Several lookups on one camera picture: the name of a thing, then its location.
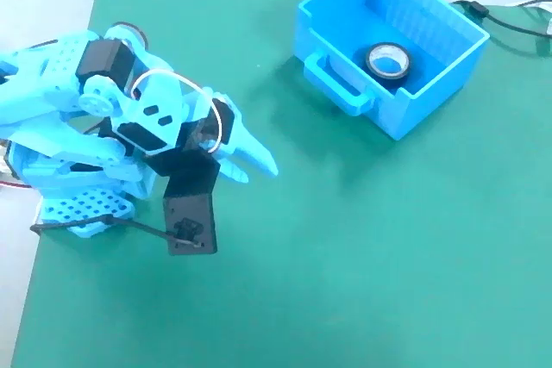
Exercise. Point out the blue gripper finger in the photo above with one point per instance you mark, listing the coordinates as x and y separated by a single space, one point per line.
235 172
254 154

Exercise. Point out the blue perforated robot base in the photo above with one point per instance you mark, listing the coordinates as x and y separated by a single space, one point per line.
86 208

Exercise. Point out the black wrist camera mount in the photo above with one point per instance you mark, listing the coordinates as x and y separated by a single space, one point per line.
190 182

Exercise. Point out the black electrical tape roll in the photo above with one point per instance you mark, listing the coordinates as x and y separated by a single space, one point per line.
388 82

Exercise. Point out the green mat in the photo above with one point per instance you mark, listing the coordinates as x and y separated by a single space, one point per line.
345 256

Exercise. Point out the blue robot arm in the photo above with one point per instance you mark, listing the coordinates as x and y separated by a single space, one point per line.
43 92

